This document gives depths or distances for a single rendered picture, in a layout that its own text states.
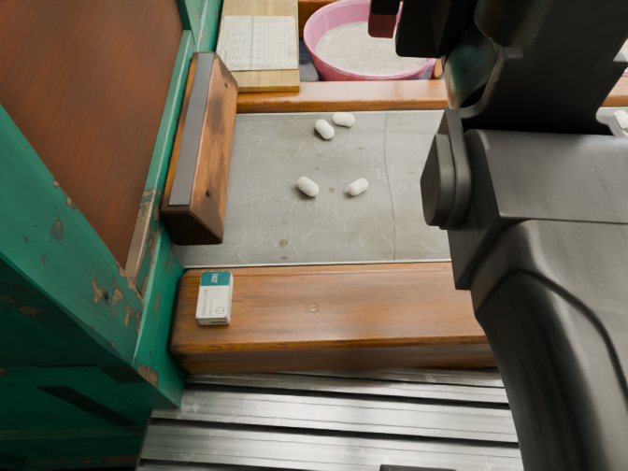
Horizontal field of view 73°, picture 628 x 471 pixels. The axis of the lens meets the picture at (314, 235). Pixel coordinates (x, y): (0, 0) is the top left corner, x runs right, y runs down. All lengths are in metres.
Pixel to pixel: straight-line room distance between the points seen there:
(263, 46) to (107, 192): 0.51
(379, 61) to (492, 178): 0.73
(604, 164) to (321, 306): 0.37
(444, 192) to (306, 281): 0.35
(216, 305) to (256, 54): 0.49
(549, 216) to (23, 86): 0.30
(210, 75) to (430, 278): 0.41
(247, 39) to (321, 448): 0.69
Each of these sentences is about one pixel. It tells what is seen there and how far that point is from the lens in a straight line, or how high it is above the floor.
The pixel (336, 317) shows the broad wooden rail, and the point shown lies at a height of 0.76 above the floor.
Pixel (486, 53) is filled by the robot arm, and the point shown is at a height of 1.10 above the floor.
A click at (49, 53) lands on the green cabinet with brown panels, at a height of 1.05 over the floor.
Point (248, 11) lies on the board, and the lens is 0.96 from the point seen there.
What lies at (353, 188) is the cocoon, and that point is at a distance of 0.62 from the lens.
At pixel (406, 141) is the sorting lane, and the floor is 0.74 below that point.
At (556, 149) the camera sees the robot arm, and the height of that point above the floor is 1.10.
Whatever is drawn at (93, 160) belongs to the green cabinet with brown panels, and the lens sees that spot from 0.40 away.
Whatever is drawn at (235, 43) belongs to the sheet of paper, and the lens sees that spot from 0.86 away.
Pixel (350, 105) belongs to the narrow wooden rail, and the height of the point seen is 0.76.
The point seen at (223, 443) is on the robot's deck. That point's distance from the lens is 0.57.
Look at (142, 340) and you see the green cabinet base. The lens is 0.45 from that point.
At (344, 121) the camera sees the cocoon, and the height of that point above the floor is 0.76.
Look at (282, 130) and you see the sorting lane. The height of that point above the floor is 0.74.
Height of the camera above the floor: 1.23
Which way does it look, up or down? 56 degrees down
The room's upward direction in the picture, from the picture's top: 1 degrees clockwise
